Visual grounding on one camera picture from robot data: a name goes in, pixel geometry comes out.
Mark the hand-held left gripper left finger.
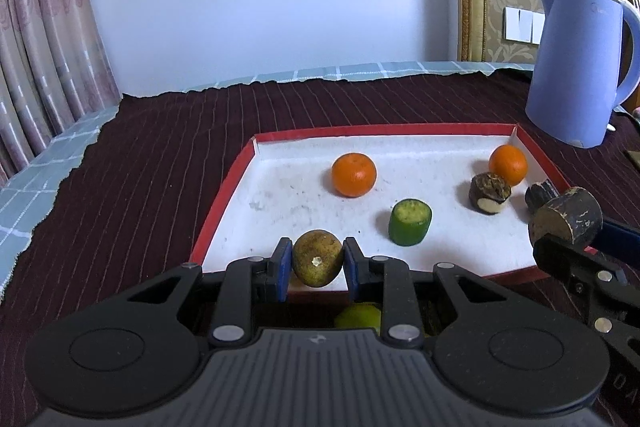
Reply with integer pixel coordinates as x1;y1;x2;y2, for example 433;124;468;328
122;237;294;349

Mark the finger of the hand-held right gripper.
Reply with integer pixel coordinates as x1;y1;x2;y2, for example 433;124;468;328
599;216;640;255
532;232;640;410

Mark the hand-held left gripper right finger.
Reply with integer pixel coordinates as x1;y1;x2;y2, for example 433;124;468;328
342;237;508;349

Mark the small olive brown round fruit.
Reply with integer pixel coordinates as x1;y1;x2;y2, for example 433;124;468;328
292;229;345;290

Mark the thick dark sugarcane piece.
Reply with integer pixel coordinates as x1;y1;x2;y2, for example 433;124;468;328
528;186;604;249

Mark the green cut cucumber piece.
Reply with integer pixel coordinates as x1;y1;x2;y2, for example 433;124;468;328
388;199;433;247

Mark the slim dark sugarcane piece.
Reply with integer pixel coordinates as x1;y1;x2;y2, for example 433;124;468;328
524;180;560;211

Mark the red cardboard tray white inside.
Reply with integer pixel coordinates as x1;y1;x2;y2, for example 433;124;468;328
188;122;599;306

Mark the knobbly dark sugarcane piece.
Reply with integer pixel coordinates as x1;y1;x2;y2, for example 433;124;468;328
468;172;513;214

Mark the green round citrus fruit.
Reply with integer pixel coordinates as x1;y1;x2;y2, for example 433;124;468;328
333;301;384;331

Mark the orange mandarin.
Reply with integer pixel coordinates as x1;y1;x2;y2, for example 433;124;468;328
331;152;378;198
488;144;529;187

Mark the blue electric kettle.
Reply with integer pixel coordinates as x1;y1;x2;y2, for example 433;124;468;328
524;0;640;149

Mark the pink patterned curtain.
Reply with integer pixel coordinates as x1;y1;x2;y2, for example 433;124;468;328
0;0;122;188

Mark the white wall switch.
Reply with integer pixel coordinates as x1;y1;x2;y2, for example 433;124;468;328
503;5;546;46

